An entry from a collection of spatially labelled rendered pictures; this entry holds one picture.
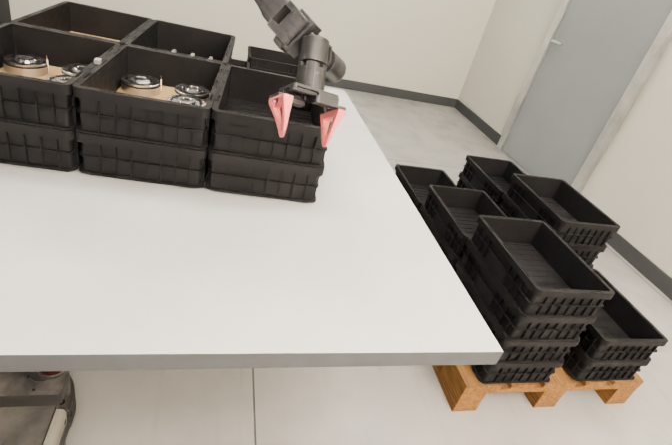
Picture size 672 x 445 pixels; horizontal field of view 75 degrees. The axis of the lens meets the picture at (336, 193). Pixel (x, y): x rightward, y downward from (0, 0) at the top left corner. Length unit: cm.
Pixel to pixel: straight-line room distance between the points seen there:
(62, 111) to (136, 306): 52
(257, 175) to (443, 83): 422
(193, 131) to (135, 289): 41
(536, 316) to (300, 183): 85
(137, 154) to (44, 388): 59
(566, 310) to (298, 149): 99
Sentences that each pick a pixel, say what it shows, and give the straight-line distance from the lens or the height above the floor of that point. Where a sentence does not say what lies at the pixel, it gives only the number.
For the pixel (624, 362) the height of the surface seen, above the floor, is 26.
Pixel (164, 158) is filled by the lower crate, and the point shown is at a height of 78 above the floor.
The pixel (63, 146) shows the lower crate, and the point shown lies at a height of 77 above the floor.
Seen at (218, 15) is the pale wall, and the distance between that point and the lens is 458.
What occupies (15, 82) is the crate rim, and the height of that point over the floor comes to 92.
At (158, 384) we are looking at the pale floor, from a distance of 163.
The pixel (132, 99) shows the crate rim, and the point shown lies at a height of 92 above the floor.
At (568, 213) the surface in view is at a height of 49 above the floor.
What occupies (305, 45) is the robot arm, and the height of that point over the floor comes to 115.
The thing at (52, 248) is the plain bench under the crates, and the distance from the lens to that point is 102.
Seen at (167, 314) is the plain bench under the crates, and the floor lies 70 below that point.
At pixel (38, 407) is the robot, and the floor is 24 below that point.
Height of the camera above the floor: 133
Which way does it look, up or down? 29 degrees down
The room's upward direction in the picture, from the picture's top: 15 degrees clockwise
